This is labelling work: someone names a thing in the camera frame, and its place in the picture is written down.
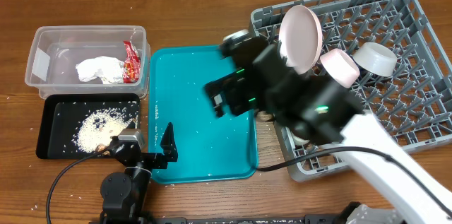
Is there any red snack wrapper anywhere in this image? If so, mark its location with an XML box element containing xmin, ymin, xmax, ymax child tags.
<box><xmin>122</xmin><ymin>41</ymin><xmax>141</xmax><ymax>83</ymax></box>

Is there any white paper cup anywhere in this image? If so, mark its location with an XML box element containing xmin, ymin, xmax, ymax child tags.
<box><xmin>292</xmin><ymin>134</ymin><xmax>309</xmax><ymax>146</ymax></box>

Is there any large white plate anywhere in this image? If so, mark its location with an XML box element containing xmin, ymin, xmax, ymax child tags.
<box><xmin>279</xmin><ymin>5</ymin><xmax>322</xmax><ymax>74</ymax></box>

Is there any white napkin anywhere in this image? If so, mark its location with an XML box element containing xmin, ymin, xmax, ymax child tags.
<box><xmin>76</xmin><ymin>56</ymin><xmax>124</xmax><ymax>84</ymax></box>

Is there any small pink bowl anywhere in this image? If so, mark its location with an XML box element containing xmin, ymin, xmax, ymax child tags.
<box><xmin>320</xmin><ymin>49</ymin><xmax>359</xmax><ymax>88</ymax></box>

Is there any grey metal bowl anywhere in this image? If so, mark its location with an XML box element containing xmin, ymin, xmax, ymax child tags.
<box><xmin>352</xmin><ymin>42</ymin><xmax>397</xmax><ymax>77</ymax></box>

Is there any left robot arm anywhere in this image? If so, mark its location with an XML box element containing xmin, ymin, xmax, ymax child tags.
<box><xmin>100</xmin><ymin>122</ymin><xmax>178</xmax><ymax>223</ymax></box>

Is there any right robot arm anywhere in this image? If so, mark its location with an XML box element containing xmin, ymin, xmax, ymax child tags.
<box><xmin>204</xmin><ymin>37</ymin><xmax>451</xmax><ymax>223</ymax></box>

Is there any grey dishwasher rack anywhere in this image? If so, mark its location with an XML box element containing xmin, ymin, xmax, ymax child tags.
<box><xmin>247</xmin><ymin>0</ymin><xmax>452</xmax><ymax>182</ymax></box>

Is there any teal serving tray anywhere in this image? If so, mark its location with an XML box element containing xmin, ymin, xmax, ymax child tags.
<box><xmin>148</xmin><ymin>45</ymin><xmax>258</xmax><ymax>184</ymax></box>

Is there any brown food scrap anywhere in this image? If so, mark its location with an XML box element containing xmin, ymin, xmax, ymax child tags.
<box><xmin>95</xmin><ymin>144</ymin><xmax>109</xmax><ymax>154</ymax></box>

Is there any spilled white rice pile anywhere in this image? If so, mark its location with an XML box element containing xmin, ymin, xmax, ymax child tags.
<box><xmin>71</xmin><ymin>107</ymin><xmax>138</xmax><ymax>153</ymax></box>

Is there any black plastic tray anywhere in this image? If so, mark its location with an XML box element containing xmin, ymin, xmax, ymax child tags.
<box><xmin>36</xmin><ymin>93</ymin><xmax>141</xmax><ymax>159</ymax></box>

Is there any clear plastic bin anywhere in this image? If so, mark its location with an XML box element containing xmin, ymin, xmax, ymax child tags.
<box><xmin>25</xmin><ymin>25</ymin><xmax>150</xmax><ymax>99</ymax></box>

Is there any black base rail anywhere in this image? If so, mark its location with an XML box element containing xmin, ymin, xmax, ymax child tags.
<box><xmin>90</xmin><ymin>201</ymin><xmax>403</xmax><ymax>224</ymax></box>

